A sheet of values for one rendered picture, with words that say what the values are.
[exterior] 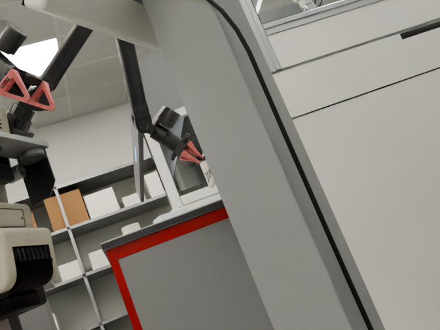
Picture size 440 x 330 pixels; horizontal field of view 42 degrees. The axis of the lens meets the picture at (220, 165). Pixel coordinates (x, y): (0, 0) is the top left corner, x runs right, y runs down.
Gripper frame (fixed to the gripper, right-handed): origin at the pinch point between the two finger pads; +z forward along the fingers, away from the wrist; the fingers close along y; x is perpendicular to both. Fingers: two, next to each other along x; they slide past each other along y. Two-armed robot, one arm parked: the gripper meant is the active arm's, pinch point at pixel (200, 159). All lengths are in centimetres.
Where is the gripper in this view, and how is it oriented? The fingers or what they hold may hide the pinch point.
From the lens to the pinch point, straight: 204.8
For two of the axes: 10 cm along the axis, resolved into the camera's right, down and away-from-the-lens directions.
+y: 5.2, -8.1, 2.8
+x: -1.3, 2.5, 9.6
